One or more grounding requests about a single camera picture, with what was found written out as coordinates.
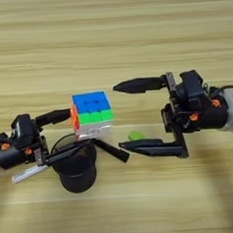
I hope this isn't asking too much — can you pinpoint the right gripper labelled black box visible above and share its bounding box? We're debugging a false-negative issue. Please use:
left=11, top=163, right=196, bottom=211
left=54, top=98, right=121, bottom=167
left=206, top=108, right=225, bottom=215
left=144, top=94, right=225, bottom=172
left=175, top=69, right=211, bottom=113

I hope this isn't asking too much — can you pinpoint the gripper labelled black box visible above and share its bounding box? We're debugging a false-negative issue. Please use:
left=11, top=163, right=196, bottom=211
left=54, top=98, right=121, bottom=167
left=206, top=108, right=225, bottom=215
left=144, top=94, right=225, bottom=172
left=9, top=113, right=41, bottom=149
left=175, top=69, right=211, bottom=113

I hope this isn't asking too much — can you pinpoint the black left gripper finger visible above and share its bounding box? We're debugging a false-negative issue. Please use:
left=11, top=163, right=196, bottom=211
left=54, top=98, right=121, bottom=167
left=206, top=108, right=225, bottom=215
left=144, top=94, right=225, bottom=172
left=44, top=139, right=93, bottom=166
left=33, top=108, right=74, bottom=129

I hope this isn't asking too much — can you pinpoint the green rectangular block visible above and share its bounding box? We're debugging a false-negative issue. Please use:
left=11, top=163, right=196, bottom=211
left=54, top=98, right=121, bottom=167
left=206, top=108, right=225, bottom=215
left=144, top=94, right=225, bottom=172
left=128, top=129, right=146, bottom=143

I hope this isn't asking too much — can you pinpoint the left gripper labelled black box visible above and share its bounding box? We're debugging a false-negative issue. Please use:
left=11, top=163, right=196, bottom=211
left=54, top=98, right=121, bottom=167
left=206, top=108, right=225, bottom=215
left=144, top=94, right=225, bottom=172
left=9, top=113, right=41, bottom=149

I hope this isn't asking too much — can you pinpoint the black round cup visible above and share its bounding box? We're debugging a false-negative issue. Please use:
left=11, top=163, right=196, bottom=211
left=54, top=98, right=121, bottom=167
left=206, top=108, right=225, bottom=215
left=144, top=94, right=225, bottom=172
left=49, top=132, right=100, bottom=196

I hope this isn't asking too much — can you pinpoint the black marker pen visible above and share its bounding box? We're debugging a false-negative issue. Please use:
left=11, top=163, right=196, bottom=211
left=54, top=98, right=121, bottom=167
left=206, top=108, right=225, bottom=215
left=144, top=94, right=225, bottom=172
left=91, top=136, right=131, bottom=165

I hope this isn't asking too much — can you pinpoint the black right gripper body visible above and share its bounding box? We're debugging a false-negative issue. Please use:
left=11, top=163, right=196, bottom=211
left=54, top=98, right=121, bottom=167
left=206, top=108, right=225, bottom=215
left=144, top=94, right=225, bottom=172
left=158, top=69, right=233, bottom=160

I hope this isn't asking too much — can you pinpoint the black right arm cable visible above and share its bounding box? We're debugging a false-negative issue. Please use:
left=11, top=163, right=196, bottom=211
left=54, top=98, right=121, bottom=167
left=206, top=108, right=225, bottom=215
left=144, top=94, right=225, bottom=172
left=203, top=80, right=233, bottom=96

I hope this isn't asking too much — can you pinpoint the multicoloured puzzle cube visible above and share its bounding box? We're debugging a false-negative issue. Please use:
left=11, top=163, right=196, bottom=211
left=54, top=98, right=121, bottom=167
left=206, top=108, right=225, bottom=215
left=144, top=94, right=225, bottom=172
left=69, top=89, right=117, bottom=141

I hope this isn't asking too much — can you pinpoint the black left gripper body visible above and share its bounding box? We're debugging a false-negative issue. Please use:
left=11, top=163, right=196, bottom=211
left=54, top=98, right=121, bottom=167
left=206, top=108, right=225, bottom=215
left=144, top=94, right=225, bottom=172
left=0, top=136, right=51, bottom=170

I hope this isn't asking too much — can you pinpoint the white pen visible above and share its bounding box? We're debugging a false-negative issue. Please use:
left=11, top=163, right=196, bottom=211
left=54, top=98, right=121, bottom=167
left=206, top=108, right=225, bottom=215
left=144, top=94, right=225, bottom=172
left=10, top=162, right=50, bottom=185

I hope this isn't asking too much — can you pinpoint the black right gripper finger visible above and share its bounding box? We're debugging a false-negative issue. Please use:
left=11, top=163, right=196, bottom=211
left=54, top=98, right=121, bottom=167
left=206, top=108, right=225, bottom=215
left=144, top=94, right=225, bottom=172
left=118, top=136, right=188, bottom=162
left=112, top=75, right=169, bottom=96

